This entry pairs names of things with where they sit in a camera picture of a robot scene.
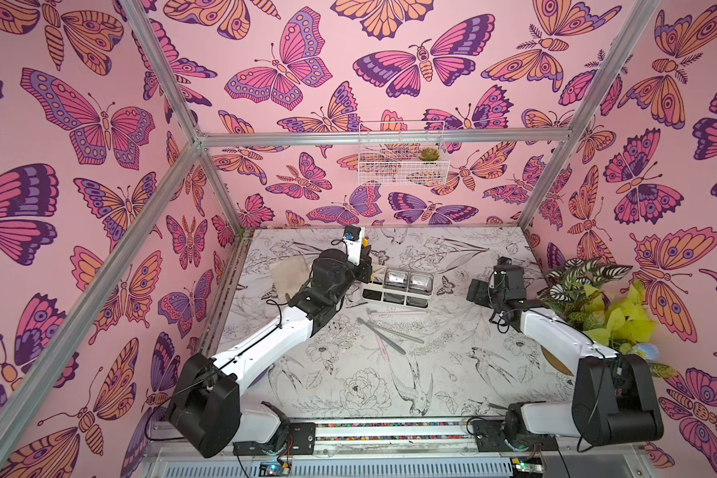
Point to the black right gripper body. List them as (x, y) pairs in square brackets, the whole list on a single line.
[(478, 293)]

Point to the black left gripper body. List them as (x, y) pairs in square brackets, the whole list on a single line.
[(360, 272)]

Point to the pink toothbrush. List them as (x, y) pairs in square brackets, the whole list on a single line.
[(396, 313), (384, 355)]

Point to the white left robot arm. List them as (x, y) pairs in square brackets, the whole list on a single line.
[(207, 407)]

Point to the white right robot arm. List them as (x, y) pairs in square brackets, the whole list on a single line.
[(614, 399)]

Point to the cream toothbrush holder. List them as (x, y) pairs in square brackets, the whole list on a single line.
[(400, 288)]

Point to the grey toothbrush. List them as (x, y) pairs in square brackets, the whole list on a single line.
[(383, 337)]

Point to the white toothbrush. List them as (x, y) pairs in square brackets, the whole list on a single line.
[(400, 334)]

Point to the beige green-fingered glove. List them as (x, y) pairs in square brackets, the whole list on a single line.
[(288, 276)]

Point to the artificial leafy potted plant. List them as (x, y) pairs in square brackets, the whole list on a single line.
[(575, 292)]

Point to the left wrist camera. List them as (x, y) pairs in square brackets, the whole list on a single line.
[(352, 236)]

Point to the white wire basket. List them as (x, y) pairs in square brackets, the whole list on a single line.
[(402, 156)]

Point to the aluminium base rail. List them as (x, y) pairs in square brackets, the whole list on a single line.
[(399, 447)]

